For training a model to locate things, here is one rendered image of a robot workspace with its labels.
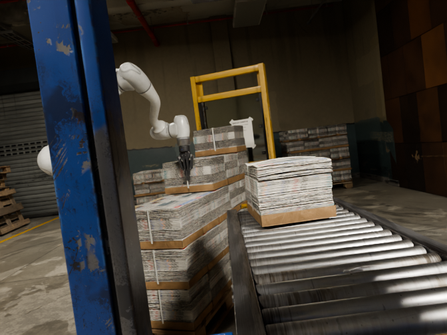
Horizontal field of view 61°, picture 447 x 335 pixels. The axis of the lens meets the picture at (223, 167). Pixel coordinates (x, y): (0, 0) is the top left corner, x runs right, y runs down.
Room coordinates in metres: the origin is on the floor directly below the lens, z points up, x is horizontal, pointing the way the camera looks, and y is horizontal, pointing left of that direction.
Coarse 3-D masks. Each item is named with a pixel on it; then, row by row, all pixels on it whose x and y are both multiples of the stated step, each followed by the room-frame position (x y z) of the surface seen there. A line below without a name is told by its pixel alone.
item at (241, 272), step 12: (228, 216) 1.72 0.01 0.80; (228, 228) 1.47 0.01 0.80; (240, 228) 1.44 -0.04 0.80; (228, 240) 1.35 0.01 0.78; (240, 240) 1.25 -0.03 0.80; (240, 252) 1.11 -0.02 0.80; (240, 264) 1.00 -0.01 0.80; (240, 276) 0.90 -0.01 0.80; (252, 276) 0.90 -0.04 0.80; (240, 288) 0.82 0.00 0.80; (252, 288) 0.81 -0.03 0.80; (240, 300) 0.76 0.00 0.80; (252, 300) 0.75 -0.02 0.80; (240, 312) 0.70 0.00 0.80; (252, 312) 0.70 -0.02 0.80; (240, 324) 0.66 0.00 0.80; (252, 324) 0.65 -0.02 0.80
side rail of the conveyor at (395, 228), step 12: (336, 204) 1.70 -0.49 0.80; (348, 204) 1.65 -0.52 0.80; (360, 216) 1.41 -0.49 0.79; (372, 216) 1.36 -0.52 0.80; (384, 228) 1.19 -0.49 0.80; (396, 228) 1.16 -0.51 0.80; (420, 240) 1.01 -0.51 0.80; (432, 240) 1.00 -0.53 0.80; (432, 252) 0.92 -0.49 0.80; (444, 252) 0.89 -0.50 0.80
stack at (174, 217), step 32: (192, 192) 2.67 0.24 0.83; (224, 192) 2.72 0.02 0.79; (160, 224) 2.05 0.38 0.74; (192, 224) 2.16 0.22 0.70; (224, 224) 2.63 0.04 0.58; (160, 256) 2.06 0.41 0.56; (192, 256) 2.10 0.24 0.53; (224, 256) 2.59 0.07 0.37; (192, 288) 2.07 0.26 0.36; (160, 320) 2.08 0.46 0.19; (192, 320) 2.02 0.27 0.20
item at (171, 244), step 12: (240, 204) 3.02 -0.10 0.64; (204, 228) 2.30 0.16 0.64; (192, 240) 2.13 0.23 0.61; (156, 288) 2.08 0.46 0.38; (168, 288) 2.05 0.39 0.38; (180, 288) 2.03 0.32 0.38; (216, 300) 2.34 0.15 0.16; (204, 312) 2.16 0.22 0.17; (156, 324) 2.09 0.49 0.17; (168, 324) 2.06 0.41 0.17; (180, 324) 2.04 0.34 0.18; (192, 324) 2.01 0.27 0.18
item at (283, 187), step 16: (304, 160) 1.41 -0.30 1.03; (320, 160) 1.40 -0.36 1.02; (256, 176) 1.40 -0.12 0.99; (272, 176) 1.38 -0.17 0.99; (288, 176) 1.39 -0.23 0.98; (304, 176) 1.40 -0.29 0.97; (320, 176) 1.40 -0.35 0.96; (256, 192) 1.42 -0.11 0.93; (272, 192) 1.39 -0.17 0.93; (288, 192) 1.39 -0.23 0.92; (304, 192) 1.40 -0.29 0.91; (320, 192) 1.40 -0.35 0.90; (256, 208) 1.47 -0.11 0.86; (272, 208) 1.39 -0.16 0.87; (288, 208) 1.39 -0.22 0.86; (304, 208) 1.39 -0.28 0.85
